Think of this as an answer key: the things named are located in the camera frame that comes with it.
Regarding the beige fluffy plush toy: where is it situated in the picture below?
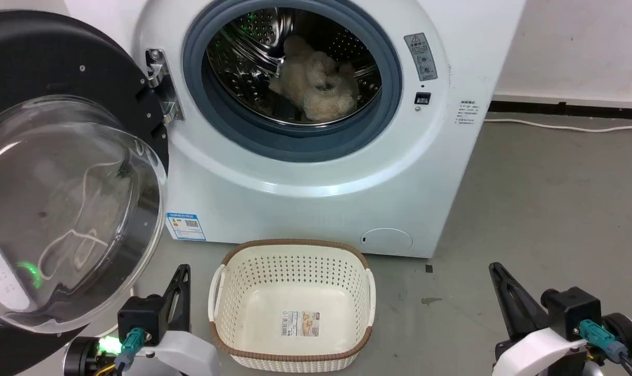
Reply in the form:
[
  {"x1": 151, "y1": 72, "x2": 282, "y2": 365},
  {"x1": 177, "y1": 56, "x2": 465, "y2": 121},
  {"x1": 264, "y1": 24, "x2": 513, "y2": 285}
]
[{"x1": 269, "y1": 34, "x2": 359, "y2": 122}]

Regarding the metal door hinge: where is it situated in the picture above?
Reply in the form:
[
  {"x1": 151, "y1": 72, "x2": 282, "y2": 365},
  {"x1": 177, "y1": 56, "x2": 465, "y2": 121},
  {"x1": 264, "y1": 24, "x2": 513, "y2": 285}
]
[{"x1": 145, "y1": 49, "x2": 185, "y2": 124}]

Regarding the paper product label sticker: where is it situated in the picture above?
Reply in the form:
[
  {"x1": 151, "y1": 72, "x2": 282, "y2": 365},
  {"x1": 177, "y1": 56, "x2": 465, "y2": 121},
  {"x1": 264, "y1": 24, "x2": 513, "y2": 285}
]
[{"x1": 281, "y1": 310, "x2": 321, "y2": 338}]

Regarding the white floor cable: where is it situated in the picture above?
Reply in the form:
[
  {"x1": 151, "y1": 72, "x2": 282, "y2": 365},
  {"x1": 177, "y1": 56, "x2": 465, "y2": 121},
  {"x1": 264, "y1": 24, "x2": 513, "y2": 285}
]
[{"x1": 484, "y1": 117, "x2": 632, "y2": 133}]

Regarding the black washer door glass bowl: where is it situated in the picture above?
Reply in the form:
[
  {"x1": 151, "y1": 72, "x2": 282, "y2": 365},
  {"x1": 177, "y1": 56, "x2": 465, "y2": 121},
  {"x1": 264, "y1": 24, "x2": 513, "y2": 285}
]
[{"x1": 0, "y1": 9, "x2": 170, "y2": 376}]

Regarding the grey warning label sticker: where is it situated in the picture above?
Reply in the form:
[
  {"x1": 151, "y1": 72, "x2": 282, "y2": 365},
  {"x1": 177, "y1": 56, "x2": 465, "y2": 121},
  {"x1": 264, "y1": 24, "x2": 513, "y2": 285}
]
[{"x1": 404, "y1": 32, "x2": 438, "y2": 81}]

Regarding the cream perforated laundry basket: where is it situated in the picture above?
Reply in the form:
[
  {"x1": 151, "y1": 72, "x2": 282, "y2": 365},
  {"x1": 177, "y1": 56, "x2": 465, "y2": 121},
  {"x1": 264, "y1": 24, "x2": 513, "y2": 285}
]
[{"x1": 208, "y1": 239, "x2": 376, "y2": 373}]

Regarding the small printed text sticker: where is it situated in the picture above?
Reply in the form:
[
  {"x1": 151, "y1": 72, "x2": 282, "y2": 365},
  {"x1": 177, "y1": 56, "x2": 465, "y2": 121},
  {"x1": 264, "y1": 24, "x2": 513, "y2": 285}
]
[{"x1": 457, "y1": 99, "x2": 482, "y2": 126}]

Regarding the round white filter cover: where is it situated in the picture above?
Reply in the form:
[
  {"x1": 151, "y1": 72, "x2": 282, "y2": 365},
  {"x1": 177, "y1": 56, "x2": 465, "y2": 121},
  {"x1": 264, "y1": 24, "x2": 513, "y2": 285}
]
[{"x1": 360, "y1": 228, "x2": 414, "y2": 253}]

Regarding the perforated steel washer drum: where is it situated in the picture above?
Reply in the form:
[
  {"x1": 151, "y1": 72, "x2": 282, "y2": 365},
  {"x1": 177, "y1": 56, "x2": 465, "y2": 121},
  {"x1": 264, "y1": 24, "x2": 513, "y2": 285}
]
[{"x1": 206, "y1": 6, "x2": 383, "y2": 127}]

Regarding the cable with teal plug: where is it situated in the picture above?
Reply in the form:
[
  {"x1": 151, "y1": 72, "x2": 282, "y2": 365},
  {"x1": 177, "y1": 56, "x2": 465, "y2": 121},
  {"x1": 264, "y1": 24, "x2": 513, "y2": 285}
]
[
  {"x1": 579, "y1": 319, "x2": 632, "y2": 376},
  {"x1": 113, "y1": 327, "x2": 146, "y2": 376}
]

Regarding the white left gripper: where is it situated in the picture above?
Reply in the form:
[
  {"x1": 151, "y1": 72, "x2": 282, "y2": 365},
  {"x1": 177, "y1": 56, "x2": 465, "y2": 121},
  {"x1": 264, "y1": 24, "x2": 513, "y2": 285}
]
[{"x1": 132, "y1": 264, "x2": 222, "y2": 376}]

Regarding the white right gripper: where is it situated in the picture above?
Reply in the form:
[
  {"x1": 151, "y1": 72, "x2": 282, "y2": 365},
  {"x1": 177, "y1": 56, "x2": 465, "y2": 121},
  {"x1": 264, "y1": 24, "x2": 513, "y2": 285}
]
[{"x1": 488, "y1": 262, "x2": 589, "y2": 376}]

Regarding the black wall baseboard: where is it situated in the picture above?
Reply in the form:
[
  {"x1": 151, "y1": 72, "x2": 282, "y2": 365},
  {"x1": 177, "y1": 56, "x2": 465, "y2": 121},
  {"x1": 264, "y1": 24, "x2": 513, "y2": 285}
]
[{"x1": 488, "y1": 100, "x2": 632, "y2": 121}]

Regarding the blue energy label sticker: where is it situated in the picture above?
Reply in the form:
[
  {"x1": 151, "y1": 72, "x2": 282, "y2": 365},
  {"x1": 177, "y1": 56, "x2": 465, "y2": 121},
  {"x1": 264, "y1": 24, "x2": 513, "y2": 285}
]
[{"x1": 166, "y1": 211, "x2": 207, "y2": 242}]

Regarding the white front-load washing machine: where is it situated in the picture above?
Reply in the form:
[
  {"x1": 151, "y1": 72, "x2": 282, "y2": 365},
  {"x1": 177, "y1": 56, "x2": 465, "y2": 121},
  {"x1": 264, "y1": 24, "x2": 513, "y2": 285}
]
[{"x1": 65, "y1": 0, "x2": 526, "y2": 259}]

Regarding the right cable with teal plug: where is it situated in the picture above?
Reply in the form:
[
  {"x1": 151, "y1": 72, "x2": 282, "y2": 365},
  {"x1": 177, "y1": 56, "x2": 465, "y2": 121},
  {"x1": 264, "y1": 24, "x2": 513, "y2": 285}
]
[{"x1": 579, "y1": 319, "x2": 632, "y2": 376}]

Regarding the left cable with teal plug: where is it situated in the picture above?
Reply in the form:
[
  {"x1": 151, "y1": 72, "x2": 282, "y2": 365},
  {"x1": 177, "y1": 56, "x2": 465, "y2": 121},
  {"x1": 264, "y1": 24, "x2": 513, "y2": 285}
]
[{"x1": 113, "y1": 327, "x2": 146, "y2": 376}]

